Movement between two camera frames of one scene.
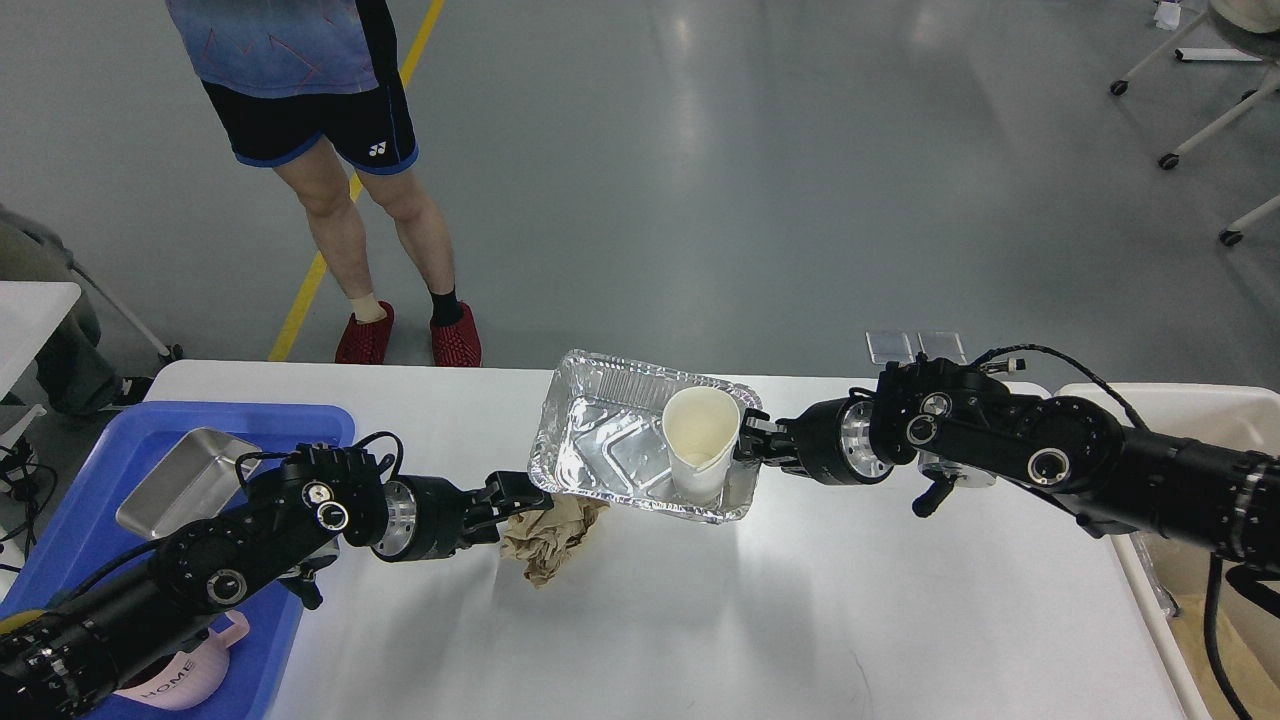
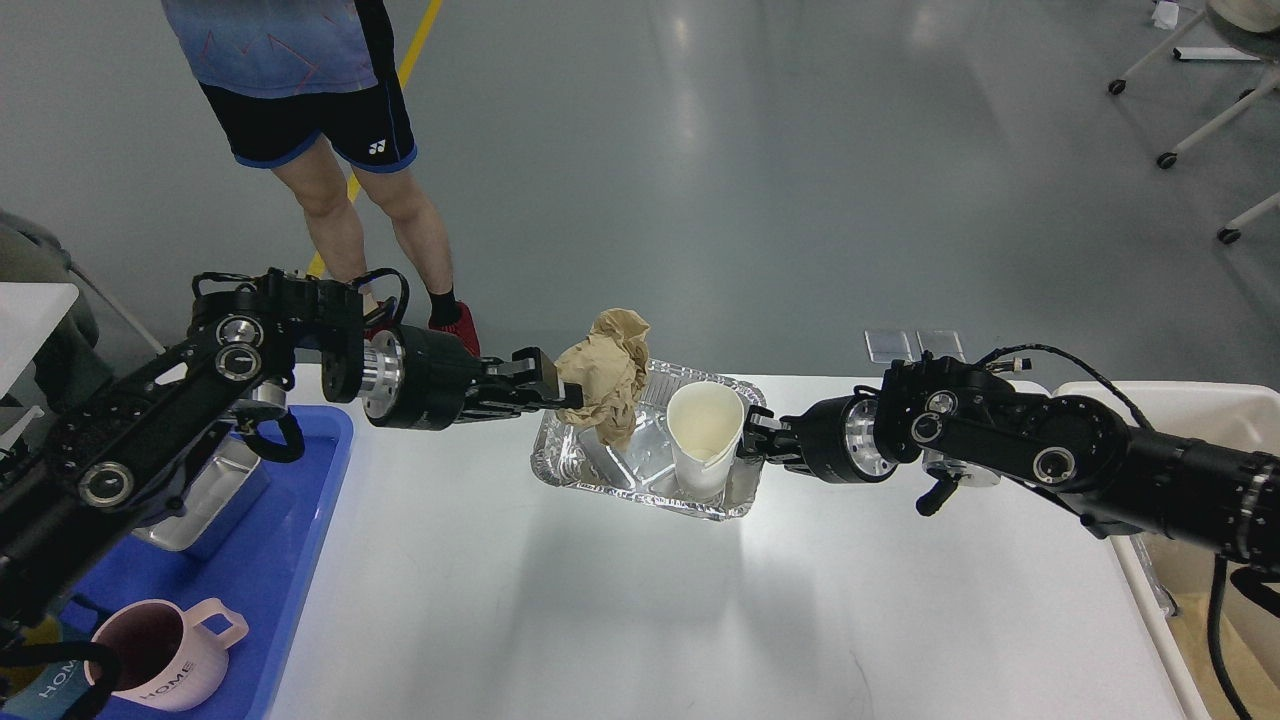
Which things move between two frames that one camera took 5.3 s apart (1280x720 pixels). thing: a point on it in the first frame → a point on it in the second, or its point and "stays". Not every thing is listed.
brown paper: (540, 542) → (611, 365)
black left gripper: (419, 518) → (421, 379)
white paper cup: (702, 426) stays
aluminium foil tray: (601, 434) stays
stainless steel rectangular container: (193, 479) stays
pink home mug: (189, 678) stays
